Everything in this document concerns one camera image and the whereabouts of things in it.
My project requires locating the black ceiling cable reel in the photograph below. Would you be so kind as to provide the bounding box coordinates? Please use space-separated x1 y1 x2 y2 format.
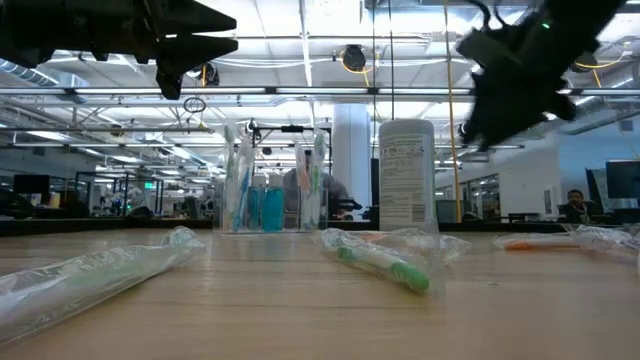
197 62 221 87
569 49 599 74
339 43 370 75

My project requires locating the purple toothbrush in wrapper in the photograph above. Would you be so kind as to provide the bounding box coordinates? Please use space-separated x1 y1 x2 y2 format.
572 223 640 264

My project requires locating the white wipes canister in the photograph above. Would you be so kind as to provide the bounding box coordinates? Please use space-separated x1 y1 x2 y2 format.
378 118 436 232

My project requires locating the green toothbrush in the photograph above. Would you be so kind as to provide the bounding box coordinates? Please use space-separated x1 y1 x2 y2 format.
318 227 447 300
307 144 324 231
0 225 207 346

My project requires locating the silver ventilation duct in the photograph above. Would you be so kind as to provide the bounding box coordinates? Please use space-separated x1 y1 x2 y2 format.
0 57 76 91

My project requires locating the person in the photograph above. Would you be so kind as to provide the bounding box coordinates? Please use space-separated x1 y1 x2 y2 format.
282 148 352 231
556 188 604 225

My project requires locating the dark computer monitor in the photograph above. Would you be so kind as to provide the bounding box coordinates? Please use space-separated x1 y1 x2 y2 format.
12 173 51 196
604 159 640 200

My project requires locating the clear acrylic organizer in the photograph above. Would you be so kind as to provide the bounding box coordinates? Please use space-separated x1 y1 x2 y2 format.
213 172 331 235

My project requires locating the distant black gantry frame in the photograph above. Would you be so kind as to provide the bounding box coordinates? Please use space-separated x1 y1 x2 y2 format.
244 118 334 176

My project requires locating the blue mouthwash bottle white cap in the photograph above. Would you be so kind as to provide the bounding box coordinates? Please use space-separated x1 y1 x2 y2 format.
262 172 286 233

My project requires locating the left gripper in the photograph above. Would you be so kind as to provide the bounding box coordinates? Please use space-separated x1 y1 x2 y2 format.
49 0 240 101

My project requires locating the black hanging cable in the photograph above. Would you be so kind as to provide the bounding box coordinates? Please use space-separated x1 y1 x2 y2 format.
388 0 396 124

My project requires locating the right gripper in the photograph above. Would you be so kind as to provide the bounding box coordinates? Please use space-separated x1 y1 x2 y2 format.
457 0 596 151

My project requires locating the long ceiling light bar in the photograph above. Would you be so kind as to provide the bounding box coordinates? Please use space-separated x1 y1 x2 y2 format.
0 85 640 97

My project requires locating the white building column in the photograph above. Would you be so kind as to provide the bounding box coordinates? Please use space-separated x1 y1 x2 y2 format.
331 103 375 211

